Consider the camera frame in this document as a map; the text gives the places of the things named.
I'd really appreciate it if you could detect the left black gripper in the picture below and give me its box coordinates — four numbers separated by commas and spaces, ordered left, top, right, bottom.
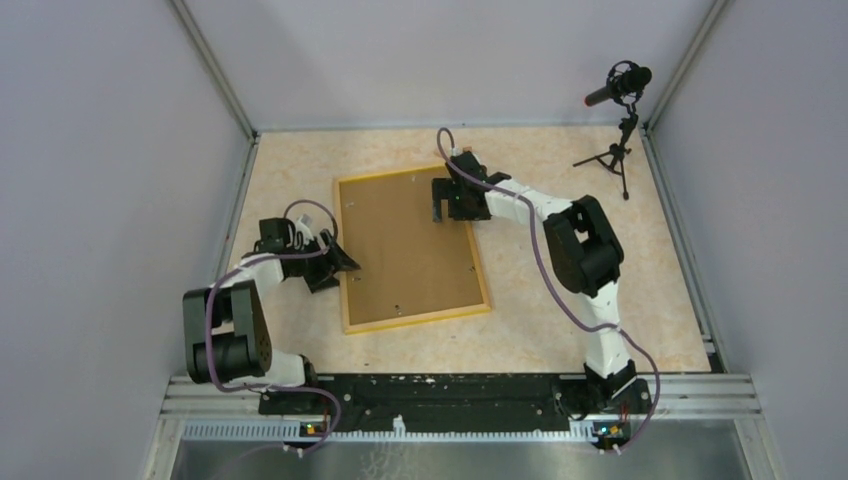
290, 228, 361, 293

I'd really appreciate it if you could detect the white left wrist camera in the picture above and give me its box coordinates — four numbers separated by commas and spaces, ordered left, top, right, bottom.
294, 214, 315, 245

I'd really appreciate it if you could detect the white toothed cable duct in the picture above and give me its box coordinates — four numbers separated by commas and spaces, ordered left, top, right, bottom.
182, 417, 598, 443

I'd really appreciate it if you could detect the aluminium rail front frame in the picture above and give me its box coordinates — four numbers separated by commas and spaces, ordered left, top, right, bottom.
144, 373, 784, 479

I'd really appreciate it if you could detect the brown cardboard backing board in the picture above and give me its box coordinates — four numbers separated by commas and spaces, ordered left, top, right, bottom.
339, 169, 486, 327

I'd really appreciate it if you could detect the yellow wooden picture frame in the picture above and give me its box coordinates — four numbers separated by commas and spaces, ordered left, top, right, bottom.
332, 162, 494, 336

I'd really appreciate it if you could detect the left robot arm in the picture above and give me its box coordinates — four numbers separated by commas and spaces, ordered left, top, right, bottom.
182, 215, 360, 414

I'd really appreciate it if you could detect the black microphone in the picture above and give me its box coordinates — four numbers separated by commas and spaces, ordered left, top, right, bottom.
584, 60, 653, 107

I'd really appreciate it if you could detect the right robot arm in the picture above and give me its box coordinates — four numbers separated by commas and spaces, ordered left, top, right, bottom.
432, 149, 653, 412

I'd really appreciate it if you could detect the black tripod microphone stand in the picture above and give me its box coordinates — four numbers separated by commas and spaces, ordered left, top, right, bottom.
573, 103, 639, 201

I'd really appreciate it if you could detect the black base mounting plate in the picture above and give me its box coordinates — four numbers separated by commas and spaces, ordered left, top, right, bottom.
258, 372, 654, 435

